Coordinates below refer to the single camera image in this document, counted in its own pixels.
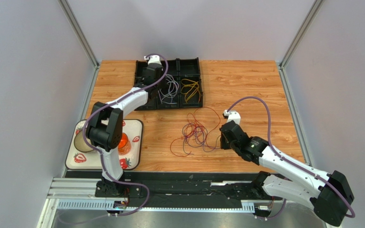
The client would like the white cable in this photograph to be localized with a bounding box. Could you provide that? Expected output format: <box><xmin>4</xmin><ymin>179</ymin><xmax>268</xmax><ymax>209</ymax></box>
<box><xmin>163</xmin><ymin>74</ymin><xmax>181</xmax><ymax>101</ymax></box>
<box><xmin>157</xmin><ymin>76</ymin><xmax>181</xmax><ymax>105</ymax></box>

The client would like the yellow cable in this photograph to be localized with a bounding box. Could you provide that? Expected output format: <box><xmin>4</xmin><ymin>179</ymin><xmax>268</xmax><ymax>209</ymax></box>
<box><xmin>180</xmin><ymin>78</ymin><xmax>202</xmax><ymax>104</ymax></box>

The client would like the beige bowl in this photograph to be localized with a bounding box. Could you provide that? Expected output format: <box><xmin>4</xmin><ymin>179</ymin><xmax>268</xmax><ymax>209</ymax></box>
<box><xmin>73</xmin><ymin>128</ymin><xmax>93</xmax><ymax>152</ymax></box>

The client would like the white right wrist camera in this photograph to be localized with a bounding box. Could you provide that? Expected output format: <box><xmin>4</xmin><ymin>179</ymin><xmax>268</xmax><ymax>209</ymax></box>
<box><xmin>222</xmin><ymin>110</ymin><xmax>241</xmax><ymax>125</ymax></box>

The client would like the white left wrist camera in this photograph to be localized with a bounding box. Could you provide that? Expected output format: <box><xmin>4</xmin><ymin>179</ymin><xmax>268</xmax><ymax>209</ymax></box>
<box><xmin>144</xmin><ymin>54</ymin><xmax>162</xmax><ymax>67</ymax></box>

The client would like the strawberry print tray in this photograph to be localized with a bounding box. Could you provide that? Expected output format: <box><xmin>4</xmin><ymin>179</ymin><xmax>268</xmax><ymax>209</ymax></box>
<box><xmin>65</xmin><ymin>119</ymin><xmax>143</xmax><ymax>170</ymax></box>

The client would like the orange cup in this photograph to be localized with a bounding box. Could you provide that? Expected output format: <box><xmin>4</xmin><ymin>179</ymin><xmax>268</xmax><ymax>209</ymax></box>
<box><xmin>118</xmin><ymin>133</ymin><xmax>132</xmax><ymax>155</ymax></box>

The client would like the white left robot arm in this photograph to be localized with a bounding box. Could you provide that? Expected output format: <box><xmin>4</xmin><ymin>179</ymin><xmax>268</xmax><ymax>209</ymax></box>
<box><xmin>83</xmin><ymin>62</ymin><xmax>169</xmax><ymax>189</ymax></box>

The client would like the black compartment organizer box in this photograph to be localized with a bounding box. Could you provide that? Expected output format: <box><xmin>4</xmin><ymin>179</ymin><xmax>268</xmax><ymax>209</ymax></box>
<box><xmin>136</xmin><ymin>58</ymin><xmax>203</xmax><ymax>111</ymax></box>

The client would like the aluminium frame rail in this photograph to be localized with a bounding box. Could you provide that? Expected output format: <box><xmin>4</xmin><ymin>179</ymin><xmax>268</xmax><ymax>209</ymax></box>
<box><xmin>58</xmin><ymin>0</ymin><xmax>100</xmax><ymax>68</ymax></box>

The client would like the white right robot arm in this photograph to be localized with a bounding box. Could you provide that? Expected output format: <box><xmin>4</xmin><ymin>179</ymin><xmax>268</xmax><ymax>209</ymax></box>
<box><xmin>220</xmin><ymin>121</ymin><xmax>355</xmax><ymax>227</ymax></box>

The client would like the red cable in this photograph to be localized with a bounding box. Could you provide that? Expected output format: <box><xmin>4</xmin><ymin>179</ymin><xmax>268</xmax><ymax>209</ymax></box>
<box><xmin>170</xmin><ymin>106</ymin><xmax>221</xmax><ymax>157</ymax></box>

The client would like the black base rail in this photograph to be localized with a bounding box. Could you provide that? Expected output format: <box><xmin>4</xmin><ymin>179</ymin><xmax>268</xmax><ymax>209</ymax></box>
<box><xmin>95</xmin><ymin>172</ymin><xmax>272</xmax><ymax>209</ymax></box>

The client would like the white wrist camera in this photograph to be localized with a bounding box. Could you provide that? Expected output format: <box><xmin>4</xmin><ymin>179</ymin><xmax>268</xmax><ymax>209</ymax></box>
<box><xmin>222</xmin><ymin>110</ymin><xmax>241</xmax><ymax>125</ymax></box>
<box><xmin>144</xmin><ymin>54</ymin><xmax>162</xmax><ymax>67</ymax></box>

